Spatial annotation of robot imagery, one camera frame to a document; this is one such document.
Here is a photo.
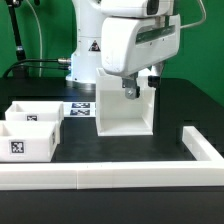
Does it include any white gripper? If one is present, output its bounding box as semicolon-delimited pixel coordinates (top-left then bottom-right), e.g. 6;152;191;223
101;15;180;100

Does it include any white drawer cabinet box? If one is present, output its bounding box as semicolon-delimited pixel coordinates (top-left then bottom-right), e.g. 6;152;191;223
96;68;156;136

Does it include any white front drawer tray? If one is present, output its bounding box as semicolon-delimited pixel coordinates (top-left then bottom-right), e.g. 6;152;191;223
0;121;60;162

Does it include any white drawer tray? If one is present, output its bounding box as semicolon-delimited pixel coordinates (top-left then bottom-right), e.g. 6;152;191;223
5;101;64;123
0;121;60;162

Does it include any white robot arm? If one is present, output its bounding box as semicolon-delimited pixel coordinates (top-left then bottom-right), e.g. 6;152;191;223
66;0;181;99

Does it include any white rear drawer tray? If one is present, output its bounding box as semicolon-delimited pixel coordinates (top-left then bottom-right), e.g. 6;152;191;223
5;101;64;123

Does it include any white fiducial marker sheet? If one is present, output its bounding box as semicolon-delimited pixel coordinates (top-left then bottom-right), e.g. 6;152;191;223
63;102;96;117

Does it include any black cable with connector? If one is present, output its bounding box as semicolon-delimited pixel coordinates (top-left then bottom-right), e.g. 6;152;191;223
2;57;72;79

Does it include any white L-shaped border rail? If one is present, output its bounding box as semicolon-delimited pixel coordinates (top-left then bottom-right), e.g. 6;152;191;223
0;126;224;190

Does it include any black camera stand pole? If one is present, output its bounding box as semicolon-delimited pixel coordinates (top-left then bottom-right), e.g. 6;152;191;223
3;0;29;78

